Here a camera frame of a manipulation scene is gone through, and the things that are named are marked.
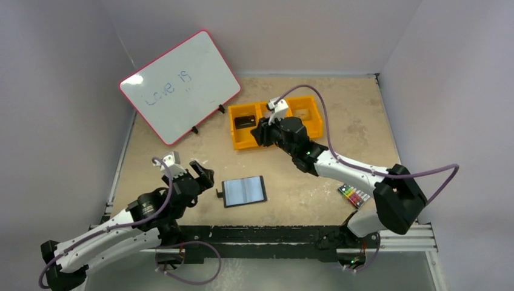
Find yellow three-compartment tray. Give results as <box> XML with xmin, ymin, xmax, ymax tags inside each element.
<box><xmin>229</xmin><ymin>96</ymin><xmax>324</xmax><ymax>150</ymax></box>

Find black leather card holder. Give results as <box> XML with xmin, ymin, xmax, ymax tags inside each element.
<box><xmin>216</xmin><ymin>176</ymin><xmax>267</xmax><ymax>208</ymax></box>

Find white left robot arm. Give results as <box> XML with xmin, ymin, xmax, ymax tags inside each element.
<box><xmin>38</xmin><ymin>156</ymin><xmax>215</xmax><ymax>290</ymax></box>

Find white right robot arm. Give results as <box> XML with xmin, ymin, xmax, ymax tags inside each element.
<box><xmin>250</xmin><ymin>117</ymin><xmax>428</xmax><ymax>247</ymax></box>

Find black card in tray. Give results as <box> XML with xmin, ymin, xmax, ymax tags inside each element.
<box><xmin>233</xmin><ymin>115</ymin><xmax>256</xmax><ymax>130</ymax></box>

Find beige card in tray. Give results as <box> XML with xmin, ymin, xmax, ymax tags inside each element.
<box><xmin>293</xmin><ymin>109</ymin><xmax>312</xmax><ymax>121</ymax></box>

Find pink framed whiteboard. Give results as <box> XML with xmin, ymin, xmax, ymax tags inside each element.
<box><xmin>118</xmin><ymin>30</ymin><xmax>241</xmax><ymax>146</ymax></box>

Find pack of coloured markers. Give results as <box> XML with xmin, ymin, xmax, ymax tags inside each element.
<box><xmin>338</xmin><ymin>184</ymin><xmax>371</xmax><ymax>209</ymax></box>

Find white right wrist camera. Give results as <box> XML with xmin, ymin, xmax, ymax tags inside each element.
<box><xmin>267</xmin><ymin>97</ymin><xmax>289</xmax><ymax>125</ymax></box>

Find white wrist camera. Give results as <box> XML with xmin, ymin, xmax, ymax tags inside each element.
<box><xmin>267</xmin><ymin>97</ymin><xmax>289</xmax><ymax>125</ymax></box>
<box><xmin>159</xmin><ymin>151</ymin><xmax>186</xmax><ymax>179</ymax></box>

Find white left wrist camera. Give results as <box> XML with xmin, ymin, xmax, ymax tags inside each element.
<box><xmin>159</xmin><ymin>151</ymin><xmax>186</xmax><ymax>179</ymax></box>

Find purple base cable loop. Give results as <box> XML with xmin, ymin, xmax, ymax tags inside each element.
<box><xmin>155</xmin><ymin>241</ymin><xmax>223</xmax><ymax>286</ymax></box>

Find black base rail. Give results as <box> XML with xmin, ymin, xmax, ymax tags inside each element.
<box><xmin>154</xmin><ymin>224</ymin><xmax>382</xmax><ymax>266</ymax></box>

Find aluminium frame rail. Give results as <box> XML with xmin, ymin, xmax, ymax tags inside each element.
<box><xmin>139</xmin><ymin>225</ymin><xmax>436</xmax><ymax>255</ymax></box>

